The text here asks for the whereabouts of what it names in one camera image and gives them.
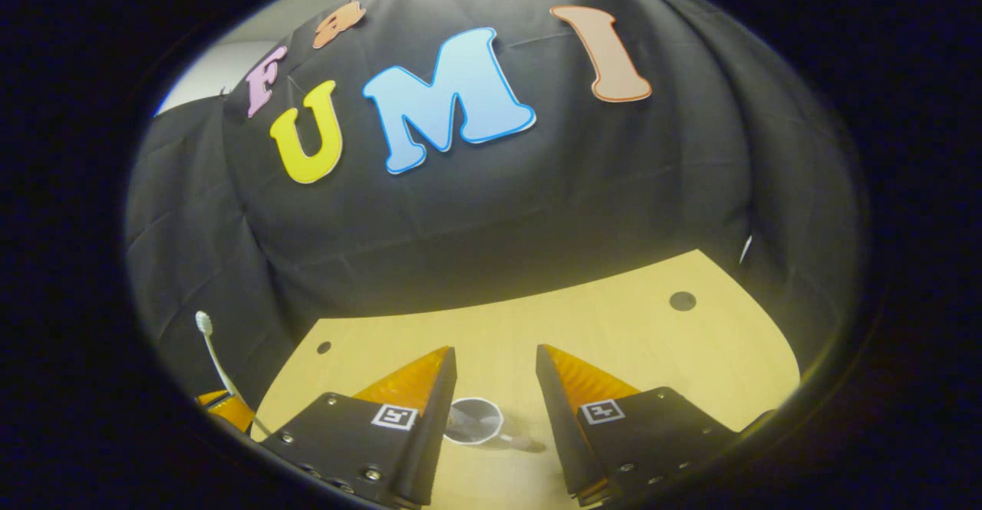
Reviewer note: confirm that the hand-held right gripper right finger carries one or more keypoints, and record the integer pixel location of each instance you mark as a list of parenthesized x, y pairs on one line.
[(564, 426)]

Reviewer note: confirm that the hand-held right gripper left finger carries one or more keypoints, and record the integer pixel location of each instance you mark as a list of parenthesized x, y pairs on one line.
[(433, 433)]

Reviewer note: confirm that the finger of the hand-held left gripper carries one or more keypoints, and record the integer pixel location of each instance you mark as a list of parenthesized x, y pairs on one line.
[(230, 412)]

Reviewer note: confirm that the light wooden desktop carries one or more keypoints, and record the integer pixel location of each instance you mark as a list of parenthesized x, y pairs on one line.
[(614, 326)]

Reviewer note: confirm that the black backdrop cloth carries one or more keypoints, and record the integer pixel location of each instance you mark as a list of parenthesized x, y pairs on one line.
[(537, 211)]

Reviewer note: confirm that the white toothbrush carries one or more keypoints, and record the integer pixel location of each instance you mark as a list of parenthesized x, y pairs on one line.
[(219, 368)]

